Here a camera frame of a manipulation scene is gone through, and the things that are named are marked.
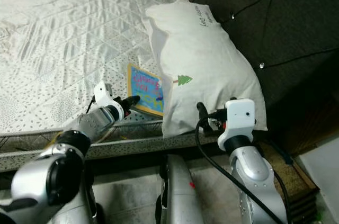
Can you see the colourful yellow-edged picture book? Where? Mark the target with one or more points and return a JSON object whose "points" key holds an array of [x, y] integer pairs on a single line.
{"points": [[145, 87]]}

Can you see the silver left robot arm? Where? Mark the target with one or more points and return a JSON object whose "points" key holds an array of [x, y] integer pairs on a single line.
{"points": [[32, 187]]}

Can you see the white pillow with tree print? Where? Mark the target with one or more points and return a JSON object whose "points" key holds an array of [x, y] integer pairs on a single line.
{"points": [[206, 54]]}

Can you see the grey right robot leg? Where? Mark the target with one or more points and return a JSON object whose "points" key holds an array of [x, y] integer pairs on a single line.
{"points": [[183, 192]]}

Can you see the grey robot leg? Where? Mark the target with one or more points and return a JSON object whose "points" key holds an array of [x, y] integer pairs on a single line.
{"points": [[183, 192], [79, 208]]}

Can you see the grey quilted mattress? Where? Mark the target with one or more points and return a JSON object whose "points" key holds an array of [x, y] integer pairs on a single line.
{"points": [[69, 38]]}

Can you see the dark tufted headboard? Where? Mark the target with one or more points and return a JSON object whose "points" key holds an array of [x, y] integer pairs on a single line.
{"points": [[296, 23]]}

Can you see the grey left robot leg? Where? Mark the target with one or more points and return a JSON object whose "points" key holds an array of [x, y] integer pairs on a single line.
{"points": [[79, 208]]}

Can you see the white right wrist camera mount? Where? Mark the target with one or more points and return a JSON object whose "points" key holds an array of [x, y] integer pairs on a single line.
{"points": [[238, 118]]}

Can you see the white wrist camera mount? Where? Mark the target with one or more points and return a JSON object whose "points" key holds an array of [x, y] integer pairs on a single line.
{"points": [[103, 93], [238, 118]]}

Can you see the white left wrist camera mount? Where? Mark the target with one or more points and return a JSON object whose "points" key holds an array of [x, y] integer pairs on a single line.
{"points": [[103, 93]]}

